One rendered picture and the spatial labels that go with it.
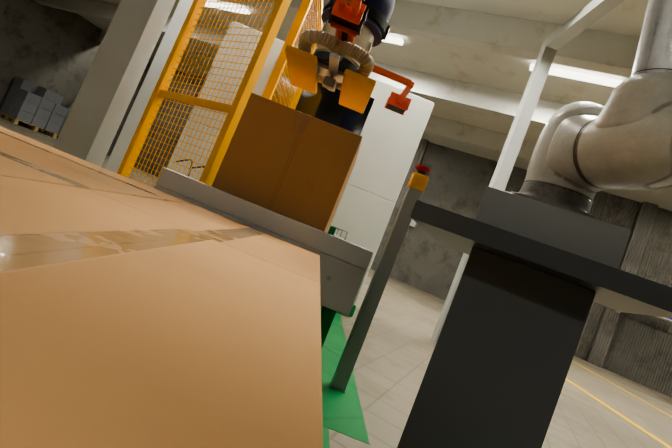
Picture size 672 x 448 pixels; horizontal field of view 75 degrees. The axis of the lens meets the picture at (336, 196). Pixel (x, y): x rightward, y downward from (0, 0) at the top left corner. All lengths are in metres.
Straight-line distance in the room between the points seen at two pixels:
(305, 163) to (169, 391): 1.29
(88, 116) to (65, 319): 2.13
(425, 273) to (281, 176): 10.99
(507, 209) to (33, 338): 0.92
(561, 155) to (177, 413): 0.99
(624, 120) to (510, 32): 5.38
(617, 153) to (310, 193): 0.87
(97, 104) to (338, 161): 1.29
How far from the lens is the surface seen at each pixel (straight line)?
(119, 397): 0.19
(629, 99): 1.01
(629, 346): 12.50
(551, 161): 1.11
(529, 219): 1.02
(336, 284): 1.38
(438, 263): 12.30
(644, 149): 0.95
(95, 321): 0.25
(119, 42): 2.40
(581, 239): 1.03
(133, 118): 4.65
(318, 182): 1.45
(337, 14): 1.29
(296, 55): 1.38
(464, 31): 6.40
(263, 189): 1.46
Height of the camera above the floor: 0.63
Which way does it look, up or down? 4 degrees up
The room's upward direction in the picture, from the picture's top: 22 degrees clockwise
